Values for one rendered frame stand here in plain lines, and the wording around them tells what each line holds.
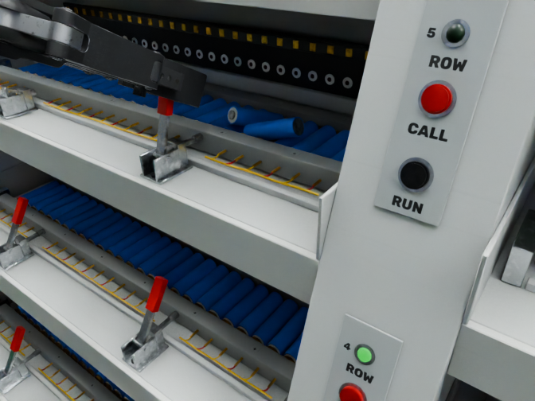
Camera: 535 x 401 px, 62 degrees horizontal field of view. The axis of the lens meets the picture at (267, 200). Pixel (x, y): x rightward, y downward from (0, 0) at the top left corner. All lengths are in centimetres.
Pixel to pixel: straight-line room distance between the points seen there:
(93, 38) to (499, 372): 30
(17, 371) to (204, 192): 49
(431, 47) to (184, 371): 37
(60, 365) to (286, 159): 50
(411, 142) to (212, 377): 31
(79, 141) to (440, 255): 38
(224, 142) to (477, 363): 27
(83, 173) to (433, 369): 37
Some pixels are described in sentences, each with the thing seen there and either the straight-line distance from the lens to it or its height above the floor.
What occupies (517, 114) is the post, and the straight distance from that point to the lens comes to 26.
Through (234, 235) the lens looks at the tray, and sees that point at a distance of 35.
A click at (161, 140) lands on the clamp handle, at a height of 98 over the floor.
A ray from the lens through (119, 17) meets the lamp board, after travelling 69.
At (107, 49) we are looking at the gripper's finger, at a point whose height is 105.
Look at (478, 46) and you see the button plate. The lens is 27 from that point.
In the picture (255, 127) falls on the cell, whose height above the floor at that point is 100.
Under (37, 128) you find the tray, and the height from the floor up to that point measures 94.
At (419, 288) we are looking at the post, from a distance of 29.
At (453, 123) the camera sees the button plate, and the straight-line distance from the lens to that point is 26.
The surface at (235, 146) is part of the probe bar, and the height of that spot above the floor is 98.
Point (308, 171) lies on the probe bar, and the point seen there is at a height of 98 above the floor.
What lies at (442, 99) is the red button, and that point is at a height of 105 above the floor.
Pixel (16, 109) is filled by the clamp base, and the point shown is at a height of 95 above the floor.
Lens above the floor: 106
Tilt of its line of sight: 17 degrees down
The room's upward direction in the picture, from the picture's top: 11 degrees clockwise
